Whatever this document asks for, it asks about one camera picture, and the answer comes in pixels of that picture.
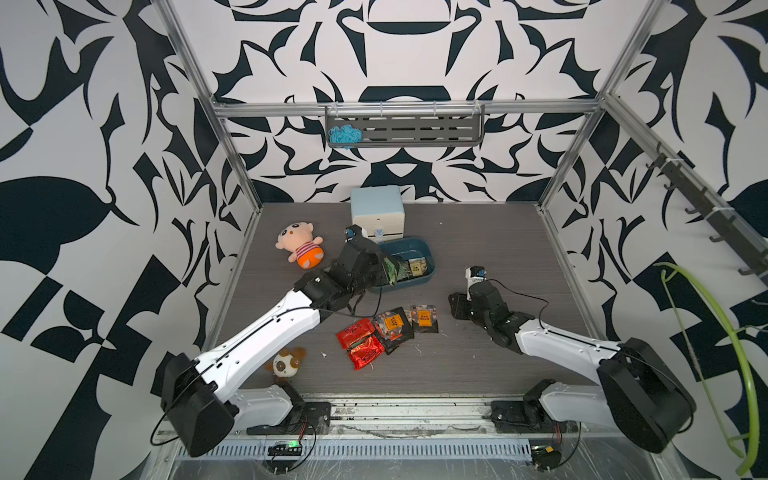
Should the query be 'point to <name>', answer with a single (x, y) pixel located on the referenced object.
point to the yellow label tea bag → (418, 266)
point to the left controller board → (292, 448)
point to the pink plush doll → (305, 249)
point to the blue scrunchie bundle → (345, 135)
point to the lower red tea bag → (365, 352)
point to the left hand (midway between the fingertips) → (381, 256)
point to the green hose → (747, 364)
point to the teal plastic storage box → (409, 248)
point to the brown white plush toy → (286, 364)
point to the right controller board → (545, 457)
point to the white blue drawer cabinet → (379, 211)
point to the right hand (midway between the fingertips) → (449, 293)
